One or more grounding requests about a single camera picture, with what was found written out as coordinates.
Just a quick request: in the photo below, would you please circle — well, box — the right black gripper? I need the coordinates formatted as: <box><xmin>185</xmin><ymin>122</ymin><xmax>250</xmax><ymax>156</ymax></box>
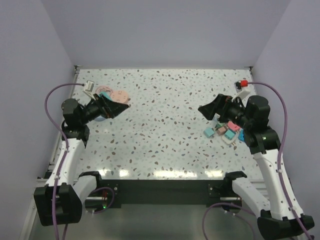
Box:
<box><xmin>198</xmin><ymin>93</ymin><xmax>252</xmax><ymax>130</ymax></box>

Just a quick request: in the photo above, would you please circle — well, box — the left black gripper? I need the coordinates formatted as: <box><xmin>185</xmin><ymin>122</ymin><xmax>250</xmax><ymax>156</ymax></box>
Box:
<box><xmin>79</xmin><ymin>93</ymin><xmax>128</xmax><ymax>125</ymax></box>

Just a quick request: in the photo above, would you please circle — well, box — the pink round power strip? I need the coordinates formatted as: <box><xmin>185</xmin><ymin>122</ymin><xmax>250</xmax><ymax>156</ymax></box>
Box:
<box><xmin>110</xmin><ymin>90</ymin><xmax>129</xmax><ymax>104</ymax></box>

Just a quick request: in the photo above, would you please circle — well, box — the blue round power strip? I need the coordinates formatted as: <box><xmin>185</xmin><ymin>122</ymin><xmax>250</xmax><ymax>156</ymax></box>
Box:
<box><xmin>95</xmin><ymin>116</ymin><xmax>105</xmax><ymax>122</ymax></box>

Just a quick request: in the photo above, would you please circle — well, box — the light green plug adapter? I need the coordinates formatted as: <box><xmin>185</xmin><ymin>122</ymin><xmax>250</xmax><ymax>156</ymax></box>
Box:
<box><xmin>214</xmin><ymin>122</ymin><xmax>225</xmax><ymax>130</ymax></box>

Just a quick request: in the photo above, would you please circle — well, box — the brownish pink plug adapter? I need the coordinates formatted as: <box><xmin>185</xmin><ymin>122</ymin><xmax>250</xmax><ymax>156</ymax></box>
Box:
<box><xmin>216</xmin><ymin>126</ymin><xmax>228</xmax><ymax>136</ymax></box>

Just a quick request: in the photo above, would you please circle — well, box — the teal green plug adapter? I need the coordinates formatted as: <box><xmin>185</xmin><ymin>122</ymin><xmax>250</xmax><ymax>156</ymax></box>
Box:
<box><xmin>223</xmin><ymin>129</ymin><xmax>236</xmax><ymax>141</ymax></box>

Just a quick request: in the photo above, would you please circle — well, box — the blue square plug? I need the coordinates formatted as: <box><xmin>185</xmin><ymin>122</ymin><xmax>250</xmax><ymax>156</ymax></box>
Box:
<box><xmin>238</xmin><ymin>130</ymin><xmax>245</xmax><ymax>142</ymax></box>

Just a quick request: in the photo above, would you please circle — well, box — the teal triangular power strip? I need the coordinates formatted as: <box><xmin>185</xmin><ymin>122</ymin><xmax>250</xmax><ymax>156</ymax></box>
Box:
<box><xmin>99</xmin><ymin>91</ymin><xmax>112</xmax><ymax>100</ymax></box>

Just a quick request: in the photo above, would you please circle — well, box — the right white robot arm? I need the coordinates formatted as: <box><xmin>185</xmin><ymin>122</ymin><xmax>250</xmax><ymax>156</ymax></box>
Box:
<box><xmin>198</xmin><ymin>94</ymin><xmax>315</xmax><ymax>240</ymax></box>

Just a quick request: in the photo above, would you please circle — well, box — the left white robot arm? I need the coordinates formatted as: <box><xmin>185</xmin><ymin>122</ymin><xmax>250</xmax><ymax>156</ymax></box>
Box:
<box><xmin>33</xmin><ymin>94</ymin><xmax>129</xmax><ymax>226</ymax></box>

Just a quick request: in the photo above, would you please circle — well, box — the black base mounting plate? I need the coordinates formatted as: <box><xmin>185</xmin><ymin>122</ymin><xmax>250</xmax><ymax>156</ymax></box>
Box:
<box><xmin>84</xmin><ymin>179</ymin><xmax>242</xmax><ymax>210</ymax></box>

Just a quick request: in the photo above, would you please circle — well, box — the pink coiled cord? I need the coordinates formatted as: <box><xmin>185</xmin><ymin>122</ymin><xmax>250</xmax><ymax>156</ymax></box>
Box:
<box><xmin>96</xmin><ymin>85</ymin><xmax>115</xmax><ymax>95</ymax></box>

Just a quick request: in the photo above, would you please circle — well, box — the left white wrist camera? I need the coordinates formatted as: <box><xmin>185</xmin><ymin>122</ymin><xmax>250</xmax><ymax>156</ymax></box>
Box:
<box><xmin>82</xmin><ymin>80</ymin><xmax>95</xmax><ymax>99</ymax></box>

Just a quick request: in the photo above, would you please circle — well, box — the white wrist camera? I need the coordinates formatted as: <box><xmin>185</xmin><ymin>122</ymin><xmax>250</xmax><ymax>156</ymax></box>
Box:
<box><xmin>82</xmin><ymin>80</ymin><xmax>95</xmax><ymax>99</ymax></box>
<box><xmin>231</xmin><ymin>80</ymin><xmax>251</xmax><ymax>102</ymax></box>

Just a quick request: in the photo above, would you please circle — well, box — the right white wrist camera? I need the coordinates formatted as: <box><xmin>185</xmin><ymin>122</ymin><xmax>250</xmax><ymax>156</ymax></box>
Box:
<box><xmin>231</xmin><ymin>80</ymin><xmax>251</xmax><ymax>102</ymax></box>

